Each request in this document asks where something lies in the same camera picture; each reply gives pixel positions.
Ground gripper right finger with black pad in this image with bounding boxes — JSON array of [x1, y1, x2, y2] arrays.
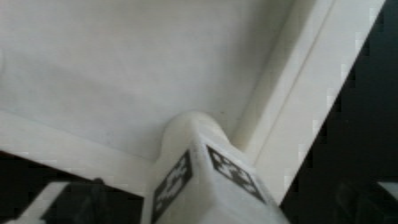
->
[[333, 180, 398, 224]]

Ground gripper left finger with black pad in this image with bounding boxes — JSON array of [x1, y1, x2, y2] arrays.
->
[[11, 178, 112, 224]]

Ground white table leg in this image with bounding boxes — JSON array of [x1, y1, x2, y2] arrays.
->
[[141, 112, 290, 224]]

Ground white square table top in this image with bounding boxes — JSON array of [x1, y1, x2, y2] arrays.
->
[[0, 0, 386, 194]]

